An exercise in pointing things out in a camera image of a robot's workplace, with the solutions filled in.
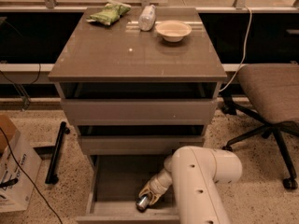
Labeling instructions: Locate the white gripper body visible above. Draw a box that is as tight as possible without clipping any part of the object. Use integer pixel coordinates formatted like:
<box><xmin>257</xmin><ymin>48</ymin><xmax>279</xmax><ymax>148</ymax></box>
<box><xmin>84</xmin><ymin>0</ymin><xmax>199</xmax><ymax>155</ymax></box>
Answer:
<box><xmin>149</xmin><ymin>169</ymin><xmax>172</xmax><ymax>197</ymax></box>

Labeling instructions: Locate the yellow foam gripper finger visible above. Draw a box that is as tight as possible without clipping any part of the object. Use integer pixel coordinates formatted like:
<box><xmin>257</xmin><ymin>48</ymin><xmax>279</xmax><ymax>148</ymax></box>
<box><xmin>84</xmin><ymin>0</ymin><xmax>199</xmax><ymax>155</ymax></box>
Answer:
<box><xmin>138</xmin><ymin>184</ymin><xmax>152</xmax><ymax>199</ymax></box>
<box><xmin>148</xmin><ymin>191</ymin><xmax>162</xmax><ymax>206</ymax></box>

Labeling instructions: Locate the clear plastic water bottle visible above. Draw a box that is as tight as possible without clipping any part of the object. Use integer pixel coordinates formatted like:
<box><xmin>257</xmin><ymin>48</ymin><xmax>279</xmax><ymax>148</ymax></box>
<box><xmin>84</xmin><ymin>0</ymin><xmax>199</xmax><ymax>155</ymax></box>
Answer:
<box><xmin>138</xmin><ymin>5</ymin><xmax>156</xmax><ymax>31</ymax></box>

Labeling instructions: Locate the black cable on floor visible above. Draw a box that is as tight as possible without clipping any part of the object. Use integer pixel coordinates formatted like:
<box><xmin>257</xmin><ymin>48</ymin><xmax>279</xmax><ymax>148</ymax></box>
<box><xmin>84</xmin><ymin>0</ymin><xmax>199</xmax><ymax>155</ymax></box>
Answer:
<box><xmin>0</xmin><ymin>126</ymin><xmax>64</xmax><ymax>224</ymax></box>

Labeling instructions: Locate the white bowl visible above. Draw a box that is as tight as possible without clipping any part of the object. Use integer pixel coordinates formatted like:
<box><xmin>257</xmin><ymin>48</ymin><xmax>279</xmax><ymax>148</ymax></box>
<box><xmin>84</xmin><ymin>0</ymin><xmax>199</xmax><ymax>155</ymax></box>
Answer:
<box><xmin>155</xmin><ymin>21</ymin><xmax>192</xmax><ymax>42</ymax></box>

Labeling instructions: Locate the grey drawer cabinet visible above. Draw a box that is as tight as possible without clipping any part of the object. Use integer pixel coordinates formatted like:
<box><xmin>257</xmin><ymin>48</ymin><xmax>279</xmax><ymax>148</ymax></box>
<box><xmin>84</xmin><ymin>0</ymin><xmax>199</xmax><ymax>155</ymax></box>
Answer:
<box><xmin>47</xmin><ymin>7</ymin><xmax>228</xmax><ymax>224</ymax></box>

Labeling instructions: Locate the black metal bar stand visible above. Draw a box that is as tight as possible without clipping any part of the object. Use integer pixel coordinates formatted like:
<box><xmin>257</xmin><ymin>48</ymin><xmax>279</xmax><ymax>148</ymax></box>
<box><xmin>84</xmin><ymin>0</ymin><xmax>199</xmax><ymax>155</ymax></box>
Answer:
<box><xmin>45</xmin><ymin>121</ymin><xmax>70</xmax><ymax>185</ymax></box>

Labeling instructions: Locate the brown office chair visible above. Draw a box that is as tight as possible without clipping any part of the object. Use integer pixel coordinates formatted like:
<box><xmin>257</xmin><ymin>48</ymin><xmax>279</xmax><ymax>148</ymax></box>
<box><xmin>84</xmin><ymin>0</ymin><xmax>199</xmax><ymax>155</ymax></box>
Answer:
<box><xmin>222</xmin><ymin>63</ymin><xmax>299</xmax><ymax>190</ymax></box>

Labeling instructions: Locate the green snack bag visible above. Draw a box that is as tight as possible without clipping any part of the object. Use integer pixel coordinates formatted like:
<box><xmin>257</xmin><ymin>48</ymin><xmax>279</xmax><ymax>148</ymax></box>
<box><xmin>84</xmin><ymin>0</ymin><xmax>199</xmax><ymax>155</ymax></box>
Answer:
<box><xmin>86</xmin><ymin>0</ymin><xmax>131</xmax><ymax>26</ymax></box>

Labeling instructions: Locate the grey top drawer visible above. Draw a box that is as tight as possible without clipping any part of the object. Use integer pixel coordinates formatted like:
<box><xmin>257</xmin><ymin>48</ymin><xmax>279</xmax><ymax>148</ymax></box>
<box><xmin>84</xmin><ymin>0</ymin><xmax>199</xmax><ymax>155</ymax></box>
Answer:
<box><xmin>61</xmin><ymin>99</ymin><xmax>217</xmax><ymax>125</ymax></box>

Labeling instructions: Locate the black cable at window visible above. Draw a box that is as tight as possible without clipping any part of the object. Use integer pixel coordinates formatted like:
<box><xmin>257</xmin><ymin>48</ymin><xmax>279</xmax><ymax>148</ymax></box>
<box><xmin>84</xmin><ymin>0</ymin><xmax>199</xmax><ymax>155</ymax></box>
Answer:
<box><xmin>0</xmin><ymin>63</ymin><xmax>43</xmax><ymax>110</ymax></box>

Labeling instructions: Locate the white cardboard box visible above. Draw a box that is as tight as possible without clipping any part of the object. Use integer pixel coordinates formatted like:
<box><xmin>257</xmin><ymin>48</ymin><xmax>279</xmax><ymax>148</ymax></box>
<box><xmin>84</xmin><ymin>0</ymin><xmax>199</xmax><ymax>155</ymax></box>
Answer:
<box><xmin>0</xmin><ymin>115</ymin><xmax>41</xmax><ymax>213</ymax></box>

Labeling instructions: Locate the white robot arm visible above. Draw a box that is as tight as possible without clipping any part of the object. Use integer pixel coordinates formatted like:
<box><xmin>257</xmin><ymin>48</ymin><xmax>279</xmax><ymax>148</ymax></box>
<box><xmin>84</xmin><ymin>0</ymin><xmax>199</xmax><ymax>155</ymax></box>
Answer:
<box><xmin>136</xmin><ymin>146</ymin><xmax>242</xmax><ymax>224</ymax></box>

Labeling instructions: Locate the grey open bottom drawer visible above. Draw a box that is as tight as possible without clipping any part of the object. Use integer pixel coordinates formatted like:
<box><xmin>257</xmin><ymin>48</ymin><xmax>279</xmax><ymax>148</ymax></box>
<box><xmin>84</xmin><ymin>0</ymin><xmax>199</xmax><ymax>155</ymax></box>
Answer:
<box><xmin>77</xmin><ymin>155</ymin><xmax>180</xmax><ymax>224</ymax></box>

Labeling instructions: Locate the grey middle drawer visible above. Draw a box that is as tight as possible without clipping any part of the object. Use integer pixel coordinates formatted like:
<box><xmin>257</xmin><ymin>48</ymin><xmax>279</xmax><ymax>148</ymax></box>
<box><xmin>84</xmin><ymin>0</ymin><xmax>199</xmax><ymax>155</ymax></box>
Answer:
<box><xmin>78</xmin><ymin>135</ymin><xmax>205</xmax><ymax>155</ymax></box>

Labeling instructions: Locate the white cable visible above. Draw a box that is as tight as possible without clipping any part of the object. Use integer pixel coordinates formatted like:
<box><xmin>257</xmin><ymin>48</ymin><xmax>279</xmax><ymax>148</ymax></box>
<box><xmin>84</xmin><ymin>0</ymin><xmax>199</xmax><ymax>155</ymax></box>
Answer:
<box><xmin>219</xmin><ymin>6</ymin><xmax>253</xmax><ymax>94</ymax></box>

